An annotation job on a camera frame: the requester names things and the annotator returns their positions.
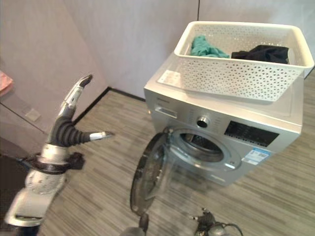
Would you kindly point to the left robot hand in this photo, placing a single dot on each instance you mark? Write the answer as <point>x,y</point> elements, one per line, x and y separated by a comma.
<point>64,131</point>

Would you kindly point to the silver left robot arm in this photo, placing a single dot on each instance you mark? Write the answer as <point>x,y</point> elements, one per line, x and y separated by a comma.
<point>37,189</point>

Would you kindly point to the white sticker on washer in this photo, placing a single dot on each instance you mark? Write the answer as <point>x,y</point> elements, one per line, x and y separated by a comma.
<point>168,77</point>

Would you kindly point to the black garment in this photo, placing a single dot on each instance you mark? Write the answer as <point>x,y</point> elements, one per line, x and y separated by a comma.
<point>265,54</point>

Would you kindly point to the black washer display panel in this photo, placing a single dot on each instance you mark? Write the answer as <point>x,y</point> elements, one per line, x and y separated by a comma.
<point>251,134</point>

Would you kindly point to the glass table top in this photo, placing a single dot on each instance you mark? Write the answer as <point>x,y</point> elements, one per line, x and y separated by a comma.
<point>17,113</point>

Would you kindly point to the round glass washer door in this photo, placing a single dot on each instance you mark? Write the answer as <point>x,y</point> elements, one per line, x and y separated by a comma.
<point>150,172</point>

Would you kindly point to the white perforated laundry basket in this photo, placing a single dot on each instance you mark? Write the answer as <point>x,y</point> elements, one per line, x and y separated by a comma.
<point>229,76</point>

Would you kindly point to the black left wrist clamp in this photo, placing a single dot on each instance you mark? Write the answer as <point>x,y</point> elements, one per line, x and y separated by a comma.
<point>50,167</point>

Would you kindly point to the blue energy label sticker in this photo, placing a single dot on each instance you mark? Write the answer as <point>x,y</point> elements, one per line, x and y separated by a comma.
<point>257,155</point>

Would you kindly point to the silver front-load washing machine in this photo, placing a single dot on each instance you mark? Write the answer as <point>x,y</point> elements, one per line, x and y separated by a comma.
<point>258,115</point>

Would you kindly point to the chrome washer control knob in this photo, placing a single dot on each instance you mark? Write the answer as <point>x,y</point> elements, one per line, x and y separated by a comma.
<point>203,122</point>

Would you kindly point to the teal green garment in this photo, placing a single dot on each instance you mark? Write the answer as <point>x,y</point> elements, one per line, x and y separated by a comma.
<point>205,49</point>

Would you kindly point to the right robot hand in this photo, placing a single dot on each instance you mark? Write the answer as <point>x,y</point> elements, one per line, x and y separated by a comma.
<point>144,221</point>

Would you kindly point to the washer detergent drawer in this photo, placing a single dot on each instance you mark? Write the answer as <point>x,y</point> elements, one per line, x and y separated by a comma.
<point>166,111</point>

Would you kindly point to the pink cloth item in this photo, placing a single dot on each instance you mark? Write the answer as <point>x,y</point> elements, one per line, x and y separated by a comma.
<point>5,83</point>

